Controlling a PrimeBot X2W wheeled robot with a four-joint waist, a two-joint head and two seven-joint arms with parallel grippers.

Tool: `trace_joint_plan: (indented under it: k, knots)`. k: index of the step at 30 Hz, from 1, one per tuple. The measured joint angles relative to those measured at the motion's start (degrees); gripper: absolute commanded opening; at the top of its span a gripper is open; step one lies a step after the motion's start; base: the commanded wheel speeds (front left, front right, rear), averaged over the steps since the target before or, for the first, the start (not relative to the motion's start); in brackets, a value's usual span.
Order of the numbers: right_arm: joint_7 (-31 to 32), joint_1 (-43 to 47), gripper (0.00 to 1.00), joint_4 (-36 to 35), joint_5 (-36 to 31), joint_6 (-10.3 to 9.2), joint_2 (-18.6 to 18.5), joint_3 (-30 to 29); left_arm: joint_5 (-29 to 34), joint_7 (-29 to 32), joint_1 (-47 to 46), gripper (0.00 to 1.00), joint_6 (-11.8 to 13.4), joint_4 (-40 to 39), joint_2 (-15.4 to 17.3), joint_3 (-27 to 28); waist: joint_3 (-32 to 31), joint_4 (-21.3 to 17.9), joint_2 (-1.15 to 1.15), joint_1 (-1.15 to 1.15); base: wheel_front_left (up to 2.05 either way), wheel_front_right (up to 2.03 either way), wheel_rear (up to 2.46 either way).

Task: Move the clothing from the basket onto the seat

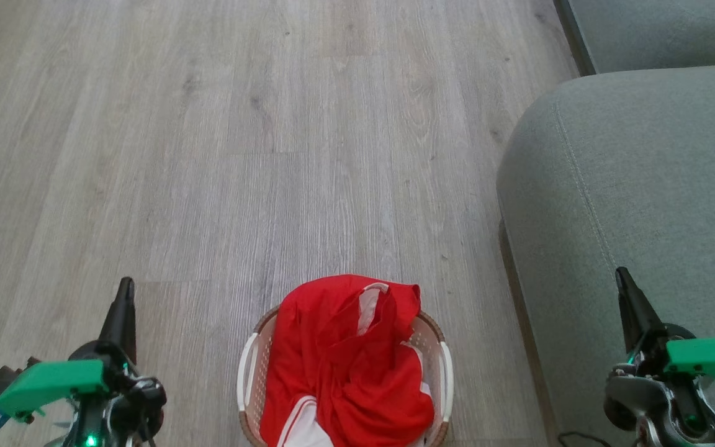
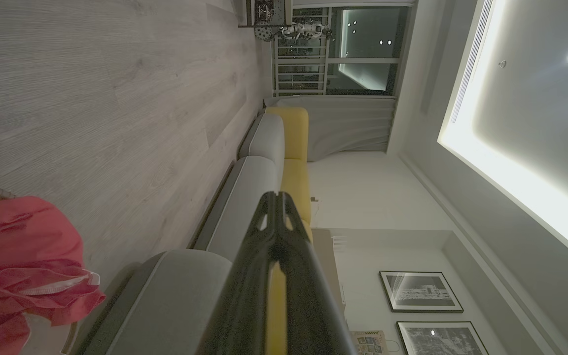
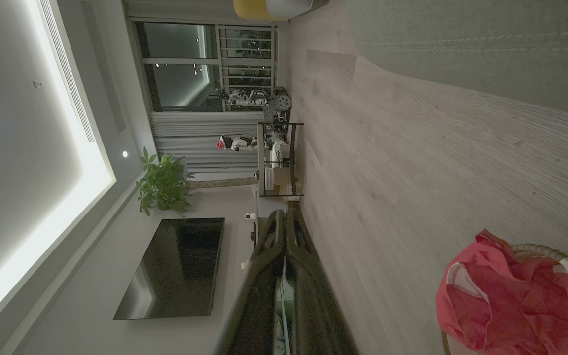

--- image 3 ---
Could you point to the grey pleated curtain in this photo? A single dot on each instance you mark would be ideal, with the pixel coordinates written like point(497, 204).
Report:
point(195, 138)

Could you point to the black flat television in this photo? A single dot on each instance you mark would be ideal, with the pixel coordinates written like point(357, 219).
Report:
point(178, 271)

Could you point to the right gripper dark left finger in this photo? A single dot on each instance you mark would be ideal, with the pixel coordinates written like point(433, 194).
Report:
point(259, 296)

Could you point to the small white security camera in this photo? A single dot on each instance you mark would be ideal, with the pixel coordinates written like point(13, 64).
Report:
point(250, 216)

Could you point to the black frame shelf table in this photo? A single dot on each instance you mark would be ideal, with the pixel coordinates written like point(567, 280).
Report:
point(279, 167)

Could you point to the yellow and white seat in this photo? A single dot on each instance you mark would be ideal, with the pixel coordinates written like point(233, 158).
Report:
point(264, 7)

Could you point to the grey fabric sofa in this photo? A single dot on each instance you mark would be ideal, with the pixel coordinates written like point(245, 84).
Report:
point(471, 29)

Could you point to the white humanoid robot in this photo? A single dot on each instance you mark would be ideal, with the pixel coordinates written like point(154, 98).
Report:
point(247, 97)

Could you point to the white robot with red piece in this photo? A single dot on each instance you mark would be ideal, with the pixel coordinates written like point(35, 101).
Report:
point(239, 143)

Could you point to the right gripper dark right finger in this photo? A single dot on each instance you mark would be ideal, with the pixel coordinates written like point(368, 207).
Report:
point(313, 305)

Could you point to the green potted plant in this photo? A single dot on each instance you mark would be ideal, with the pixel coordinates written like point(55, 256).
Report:
point(163, 185)

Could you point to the large window with white frame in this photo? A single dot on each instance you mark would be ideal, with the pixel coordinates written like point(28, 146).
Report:
point(180, 64)

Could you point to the red shirt with white collar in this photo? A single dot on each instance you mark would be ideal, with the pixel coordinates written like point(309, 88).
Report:
point(511, 305)

